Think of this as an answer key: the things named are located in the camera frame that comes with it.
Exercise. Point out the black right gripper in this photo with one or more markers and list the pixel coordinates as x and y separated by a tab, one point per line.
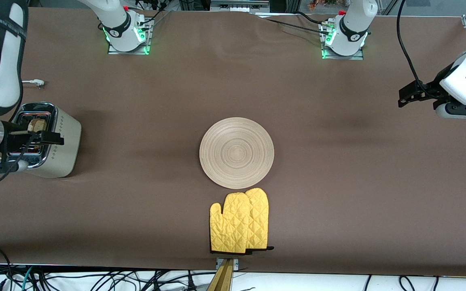
12	138

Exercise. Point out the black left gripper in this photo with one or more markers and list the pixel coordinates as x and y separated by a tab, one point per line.
432	86

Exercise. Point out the slice of seeded bread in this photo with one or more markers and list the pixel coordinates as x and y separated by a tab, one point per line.
37	125

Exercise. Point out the round wooden plate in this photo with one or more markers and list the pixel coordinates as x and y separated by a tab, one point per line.
237	153

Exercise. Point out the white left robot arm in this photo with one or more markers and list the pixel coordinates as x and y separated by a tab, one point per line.
352	28

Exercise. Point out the beige and chrome toaster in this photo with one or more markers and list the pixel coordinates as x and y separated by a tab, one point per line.
65	145

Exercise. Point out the colourful background object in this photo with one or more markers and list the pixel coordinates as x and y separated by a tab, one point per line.
322	4

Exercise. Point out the yellow quilted oven mitt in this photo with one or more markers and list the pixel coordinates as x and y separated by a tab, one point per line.
229	226
260	218

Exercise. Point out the yellow wooden beam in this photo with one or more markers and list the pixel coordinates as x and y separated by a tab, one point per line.
221	279

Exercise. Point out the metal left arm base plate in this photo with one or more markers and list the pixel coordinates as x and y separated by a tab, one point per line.
342	57

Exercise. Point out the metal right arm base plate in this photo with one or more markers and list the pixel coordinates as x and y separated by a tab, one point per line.
130	51

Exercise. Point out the grey aluminium frame unit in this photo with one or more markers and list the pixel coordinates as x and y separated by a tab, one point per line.
239	5

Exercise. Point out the small metal bracket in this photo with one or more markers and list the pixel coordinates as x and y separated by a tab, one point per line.
235	262

